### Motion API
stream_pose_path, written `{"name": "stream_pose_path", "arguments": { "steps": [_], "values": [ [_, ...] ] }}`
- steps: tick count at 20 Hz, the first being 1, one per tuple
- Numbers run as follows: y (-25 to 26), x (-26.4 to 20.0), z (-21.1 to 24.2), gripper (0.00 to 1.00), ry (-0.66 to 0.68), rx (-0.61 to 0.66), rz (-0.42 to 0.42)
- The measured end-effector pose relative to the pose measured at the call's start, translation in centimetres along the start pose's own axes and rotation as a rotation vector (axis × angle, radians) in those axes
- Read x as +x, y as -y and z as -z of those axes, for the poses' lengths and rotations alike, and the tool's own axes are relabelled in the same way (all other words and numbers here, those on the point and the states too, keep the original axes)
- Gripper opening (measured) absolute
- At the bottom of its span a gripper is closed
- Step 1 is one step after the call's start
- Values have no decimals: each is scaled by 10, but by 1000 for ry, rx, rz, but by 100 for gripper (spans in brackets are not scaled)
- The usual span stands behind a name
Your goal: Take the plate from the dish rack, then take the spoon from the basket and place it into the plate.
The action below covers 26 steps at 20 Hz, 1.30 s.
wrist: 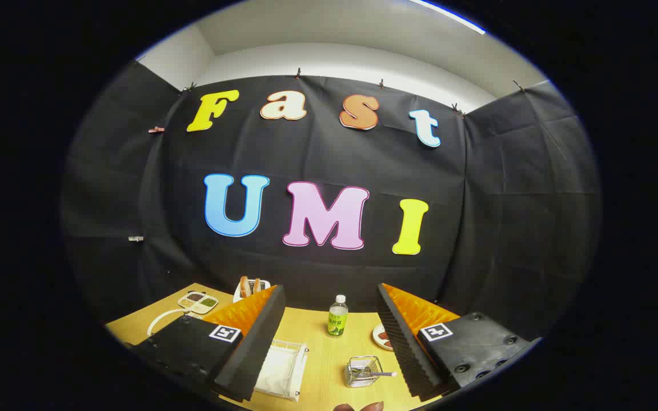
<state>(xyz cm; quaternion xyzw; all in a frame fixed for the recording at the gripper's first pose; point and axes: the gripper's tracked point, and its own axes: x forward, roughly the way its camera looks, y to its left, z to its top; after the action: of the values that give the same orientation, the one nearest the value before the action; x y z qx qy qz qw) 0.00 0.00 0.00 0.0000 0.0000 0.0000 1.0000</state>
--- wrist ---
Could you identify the divided white food tray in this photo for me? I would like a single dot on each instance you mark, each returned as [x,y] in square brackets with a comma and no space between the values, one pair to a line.
[197,302]

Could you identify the white oval dish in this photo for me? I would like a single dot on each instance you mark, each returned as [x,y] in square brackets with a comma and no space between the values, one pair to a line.
[377,340]

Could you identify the cream toaster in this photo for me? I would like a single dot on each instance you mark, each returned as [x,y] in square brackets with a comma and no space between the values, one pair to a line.
[237,298]

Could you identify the red meat piece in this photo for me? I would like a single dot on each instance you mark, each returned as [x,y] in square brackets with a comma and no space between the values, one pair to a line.
[384,337]

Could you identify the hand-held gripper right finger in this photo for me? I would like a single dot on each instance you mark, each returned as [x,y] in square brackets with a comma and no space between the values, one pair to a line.
[406,354]

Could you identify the green label drink bottle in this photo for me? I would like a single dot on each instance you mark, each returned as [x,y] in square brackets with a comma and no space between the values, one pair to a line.
[337,322]

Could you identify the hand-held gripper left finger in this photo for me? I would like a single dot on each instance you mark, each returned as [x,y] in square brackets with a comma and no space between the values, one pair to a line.
[255,354]

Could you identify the black backdrop cloth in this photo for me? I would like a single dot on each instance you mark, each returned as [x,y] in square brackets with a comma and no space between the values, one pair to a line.
[329,154]

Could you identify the toasted bread slice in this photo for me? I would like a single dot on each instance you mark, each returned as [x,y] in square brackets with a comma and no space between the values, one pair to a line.
[257,285]
[244,285]

